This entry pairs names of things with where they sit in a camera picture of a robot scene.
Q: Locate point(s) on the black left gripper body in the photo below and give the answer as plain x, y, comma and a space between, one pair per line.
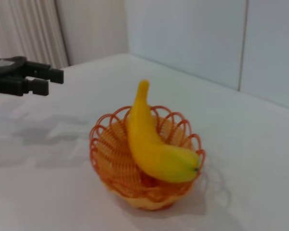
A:
4, 79

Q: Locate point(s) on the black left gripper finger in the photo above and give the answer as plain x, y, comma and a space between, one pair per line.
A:
38, 87
53, 73

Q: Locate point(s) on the yellow banana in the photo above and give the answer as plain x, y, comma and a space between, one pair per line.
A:
154, 149

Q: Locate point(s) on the white pleated curtain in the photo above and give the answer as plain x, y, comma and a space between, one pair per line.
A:
26, 31

